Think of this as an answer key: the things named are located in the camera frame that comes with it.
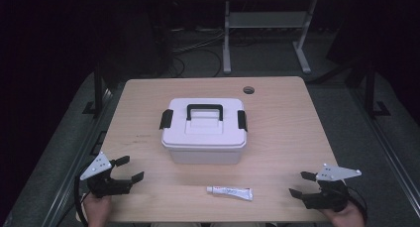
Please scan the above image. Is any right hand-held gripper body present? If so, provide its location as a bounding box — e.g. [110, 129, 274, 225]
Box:
[303, 163, 363, 213]

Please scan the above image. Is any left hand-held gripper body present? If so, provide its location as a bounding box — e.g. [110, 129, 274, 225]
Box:
[79, 151, 134, 199]

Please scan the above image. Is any white ointment tube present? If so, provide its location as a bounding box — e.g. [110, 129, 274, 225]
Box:
[206, 185, 255, 202]

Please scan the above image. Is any white plastic storage box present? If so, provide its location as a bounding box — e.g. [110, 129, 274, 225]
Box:
[162, 143, 246, 166]

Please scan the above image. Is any white lid with black handle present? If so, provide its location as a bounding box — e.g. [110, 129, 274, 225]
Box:
[158, 97, 249, 151]

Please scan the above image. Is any person's left hand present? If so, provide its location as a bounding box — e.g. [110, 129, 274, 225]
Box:
[81, 192, 114, 227]

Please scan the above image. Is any person's right hand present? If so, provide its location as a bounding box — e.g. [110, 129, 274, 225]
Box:
[321, 199, 367, 227]

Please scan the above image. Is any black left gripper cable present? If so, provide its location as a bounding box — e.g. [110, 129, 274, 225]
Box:
[73, 162, 91, 227]

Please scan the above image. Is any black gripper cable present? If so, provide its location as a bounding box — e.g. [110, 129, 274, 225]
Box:
[73, 162, 91, 227]
[346, 185, 369, 225]

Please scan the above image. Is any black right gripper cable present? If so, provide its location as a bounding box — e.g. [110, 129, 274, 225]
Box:
[346, 185, 369, 225]

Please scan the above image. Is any aluminium floor rail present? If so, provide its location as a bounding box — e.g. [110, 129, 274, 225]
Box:
[41, 87, 115, 227]
[351, 87, 420, 218]

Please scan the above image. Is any black metal post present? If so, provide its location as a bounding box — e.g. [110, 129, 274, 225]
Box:
[82, 61, 108, 117]
[363, 62, 391, 118]

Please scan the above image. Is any bundle of floor cables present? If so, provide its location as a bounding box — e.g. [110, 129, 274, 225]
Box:
[169, 27, 226, 78]

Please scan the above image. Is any grey metal desk frame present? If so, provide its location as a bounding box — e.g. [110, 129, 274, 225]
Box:
[222, 0, 319, 75]

